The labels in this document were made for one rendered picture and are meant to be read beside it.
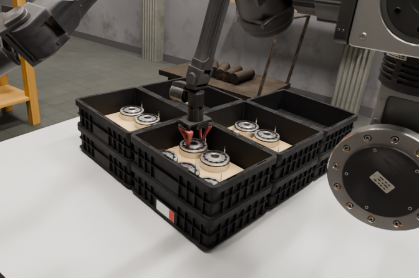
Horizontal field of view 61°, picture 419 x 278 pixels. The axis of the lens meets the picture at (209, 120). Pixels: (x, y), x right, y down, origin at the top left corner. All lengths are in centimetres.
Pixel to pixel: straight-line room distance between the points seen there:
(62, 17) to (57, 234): 71
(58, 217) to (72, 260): 20
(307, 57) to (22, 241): 390
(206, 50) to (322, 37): 339
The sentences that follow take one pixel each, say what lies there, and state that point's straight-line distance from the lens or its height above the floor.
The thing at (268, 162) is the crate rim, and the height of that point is 92.
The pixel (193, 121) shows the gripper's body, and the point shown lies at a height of 96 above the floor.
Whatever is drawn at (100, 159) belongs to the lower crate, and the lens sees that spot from 146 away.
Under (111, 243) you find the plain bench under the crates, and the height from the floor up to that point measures 70.
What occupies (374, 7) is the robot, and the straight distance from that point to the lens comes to 44.
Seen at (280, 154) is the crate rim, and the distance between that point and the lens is 116.
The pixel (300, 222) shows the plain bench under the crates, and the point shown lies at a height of 70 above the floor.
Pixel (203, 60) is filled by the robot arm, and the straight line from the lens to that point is 115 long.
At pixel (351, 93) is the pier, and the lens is 429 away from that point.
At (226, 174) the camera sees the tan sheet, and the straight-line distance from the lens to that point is 120.
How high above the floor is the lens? 146
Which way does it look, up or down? 24 degrees down
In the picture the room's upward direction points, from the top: 5 degrees clockwise
